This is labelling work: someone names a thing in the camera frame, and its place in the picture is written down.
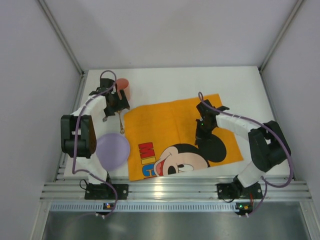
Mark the orange Mickey Mouse placemat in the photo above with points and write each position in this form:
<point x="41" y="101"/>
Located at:
<point x="162" y="140"/>

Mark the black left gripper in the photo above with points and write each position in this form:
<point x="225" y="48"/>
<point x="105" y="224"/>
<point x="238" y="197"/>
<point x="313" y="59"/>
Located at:
<point x="116" y="107"/>

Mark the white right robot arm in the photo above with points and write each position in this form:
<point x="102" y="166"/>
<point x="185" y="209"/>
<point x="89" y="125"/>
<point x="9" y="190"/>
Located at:
<point x="267" y="144"/>

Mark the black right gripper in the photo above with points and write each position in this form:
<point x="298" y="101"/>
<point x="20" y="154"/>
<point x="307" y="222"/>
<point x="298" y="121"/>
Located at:
<point x="200" y="133"/>

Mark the perforated metal cable strip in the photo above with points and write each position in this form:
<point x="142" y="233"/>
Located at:
<point x="87" y="206"/>

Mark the right aluminium frame post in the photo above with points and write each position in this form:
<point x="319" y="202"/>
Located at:
<point x="281" y="34"/>

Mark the pink plastic cup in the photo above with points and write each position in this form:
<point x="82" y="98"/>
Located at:
<point x="123" y="85"/>

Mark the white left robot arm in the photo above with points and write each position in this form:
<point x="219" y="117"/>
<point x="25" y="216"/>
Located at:
<point x="78" y="129"/>

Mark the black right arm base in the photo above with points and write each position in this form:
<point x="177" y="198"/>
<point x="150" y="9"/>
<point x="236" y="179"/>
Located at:
<point x="234" y="190"/>

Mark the gold ornate spoon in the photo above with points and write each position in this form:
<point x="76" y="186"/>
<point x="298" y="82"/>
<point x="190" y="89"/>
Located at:
<point x="121" y="123"/>

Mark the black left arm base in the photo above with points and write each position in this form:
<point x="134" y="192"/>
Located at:
<point x="103" y="192"/>

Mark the left aluminium frame post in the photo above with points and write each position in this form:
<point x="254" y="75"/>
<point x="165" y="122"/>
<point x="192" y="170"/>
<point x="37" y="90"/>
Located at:
<point x="60" y="35"/>

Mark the aluminium front rail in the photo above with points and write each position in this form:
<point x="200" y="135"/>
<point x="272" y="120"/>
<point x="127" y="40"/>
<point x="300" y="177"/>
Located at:
<point x="172" y="189"/>

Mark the lilac plastic plate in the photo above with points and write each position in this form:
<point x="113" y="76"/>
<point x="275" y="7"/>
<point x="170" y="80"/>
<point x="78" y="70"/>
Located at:
<point x="112" y="151"/>

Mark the aluminium frame post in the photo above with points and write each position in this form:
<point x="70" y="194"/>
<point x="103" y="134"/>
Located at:
<point x="60" y="35"/>
<point x="281" y="34"/>

